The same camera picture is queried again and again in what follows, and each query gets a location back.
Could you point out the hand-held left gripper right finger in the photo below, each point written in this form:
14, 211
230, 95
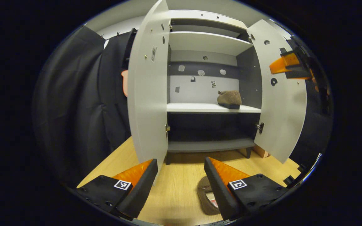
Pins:
218, 191

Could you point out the brown shoe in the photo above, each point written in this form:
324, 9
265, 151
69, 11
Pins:
204, 194
229, 98

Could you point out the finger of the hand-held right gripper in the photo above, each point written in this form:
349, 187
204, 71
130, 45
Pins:
283, 64

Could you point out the white shoe cabinet door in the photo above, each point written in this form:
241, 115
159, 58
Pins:
146, 94
281, 119

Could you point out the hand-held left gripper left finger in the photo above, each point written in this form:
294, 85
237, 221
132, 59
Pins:
141, 191

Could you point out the white shoe cabinet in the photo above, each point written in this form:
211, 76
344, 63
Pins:
206, 108

